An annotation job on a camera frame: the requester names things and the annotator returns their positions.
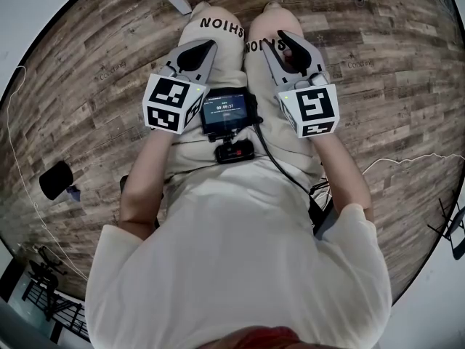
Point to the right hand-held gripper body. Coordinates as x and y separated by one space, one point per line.
312 109

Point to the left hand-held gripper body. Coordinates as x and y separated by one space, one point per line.
169 104

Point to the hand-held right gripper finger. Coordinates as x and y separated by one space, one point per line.
277 73
315 60

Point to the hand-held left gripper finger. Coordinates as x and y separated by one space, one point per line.
210 67
175 64

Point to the person's right forearm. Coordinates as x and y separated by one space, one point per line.
343 176

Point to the person's left forearm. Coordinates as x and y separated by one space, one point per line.
145 187

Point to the person's right hand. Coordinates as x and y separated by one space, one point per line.
287 53

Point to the beige printed shorts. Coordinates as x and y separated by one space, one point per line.
225 71

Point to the black screen device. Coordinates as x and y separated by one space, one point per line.
223 111

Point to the person's right leg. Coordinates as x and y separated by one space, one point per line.
276 20

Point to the black cylindrical pouch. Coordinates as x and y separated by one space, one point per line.
55 179

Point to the person's beige shirt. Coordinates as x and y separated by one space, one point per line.
236 264

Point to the black folding chair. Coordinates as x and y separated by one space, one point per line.
456 231

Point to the black metal railing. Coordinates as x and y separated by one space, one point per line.
54 311

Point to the person's head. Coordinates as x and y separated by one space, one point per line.
258 340

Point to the black clip mount red button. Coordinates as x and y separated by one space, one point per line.
235 152

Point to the black metal frame stand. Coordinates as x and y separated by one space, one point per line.
43 267

